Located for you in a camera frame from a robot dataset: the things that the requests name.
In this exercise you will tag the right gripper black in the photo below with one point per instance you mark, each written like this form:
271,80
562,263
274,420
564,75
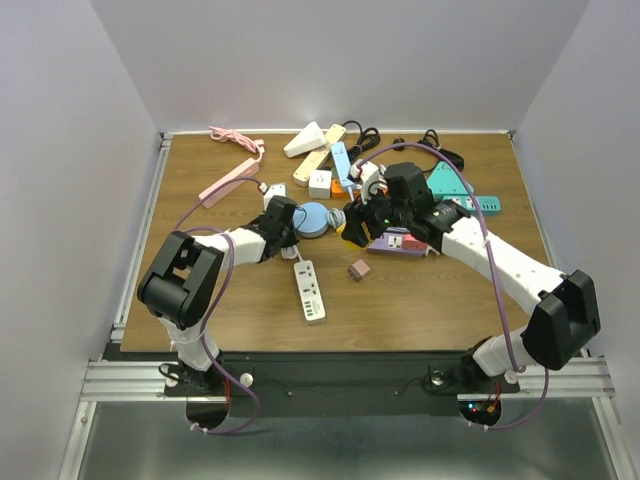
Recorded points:
356,213

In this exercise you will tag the orange power strip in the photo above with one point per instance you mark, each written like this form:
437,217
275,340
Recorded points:
339,192

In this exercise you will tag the light blue power strip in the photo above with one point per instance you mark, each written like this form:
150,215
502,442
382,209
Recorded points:
342,164

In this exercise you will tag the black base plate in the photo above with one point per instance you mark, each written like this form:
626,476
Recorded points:
319,384

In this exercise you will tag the purple pink power strip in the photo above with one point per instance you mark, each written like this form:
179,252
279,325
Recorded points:
398,241

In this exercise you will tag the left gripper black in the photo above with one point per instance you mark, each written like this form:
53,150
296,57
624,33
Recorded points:
292,238

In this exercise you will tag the teal triangular power strip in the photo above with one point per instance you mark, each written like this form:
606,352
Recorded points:
443,181

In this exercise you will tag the yellow cube socket adapter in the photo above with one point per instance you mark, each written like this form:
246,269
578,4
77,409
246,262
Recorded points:
355,235

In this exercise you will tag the white cube socket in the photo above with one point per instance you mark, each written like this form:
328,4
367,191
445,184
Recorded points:
319,184

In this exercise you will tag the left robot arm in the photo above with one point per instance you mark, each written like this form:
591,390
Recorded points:
178,287

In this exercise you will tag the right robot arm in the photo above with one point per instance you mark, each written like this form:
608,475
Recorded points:
562,308

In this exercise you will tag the white usb power strip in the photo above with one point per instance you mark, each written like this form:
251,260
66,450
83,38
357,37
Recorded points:
309,292

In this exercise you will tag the teal long power strip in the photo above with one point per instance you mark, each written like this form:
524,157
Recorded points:
489,205

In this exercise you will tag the small pink plug adapter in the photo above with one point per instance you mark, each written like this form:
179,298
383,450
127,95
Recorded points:
358,270

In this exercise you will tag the white triangular power strip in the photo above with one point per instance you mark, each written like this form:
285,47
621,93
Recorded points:
309,138

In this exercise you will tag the round light blue socket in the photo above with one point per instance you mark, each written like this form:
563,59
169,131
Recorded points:
310,220

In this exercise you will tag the beige wooden power strip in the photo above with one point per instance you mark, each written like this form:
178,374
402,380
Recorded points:
317,157

